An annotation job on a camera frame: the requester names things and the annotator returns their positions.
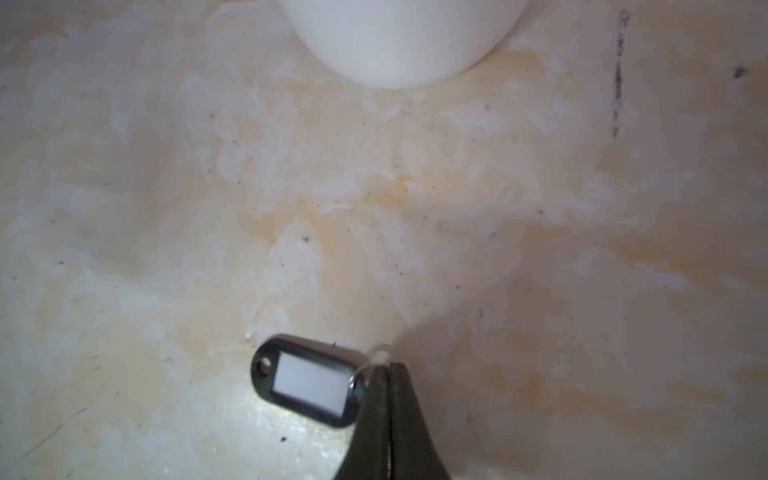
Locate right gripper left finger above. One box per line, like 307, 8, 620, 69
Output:
334, 365, 390, 480

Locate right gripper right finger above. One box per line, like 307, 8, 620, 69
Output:
389, 363, 450, 480

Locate white mug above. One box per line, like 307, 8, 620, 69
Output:
279, 0, 527, 89

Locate black key tag with key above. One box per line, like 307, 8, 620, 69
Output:
250, 334, 391, 428

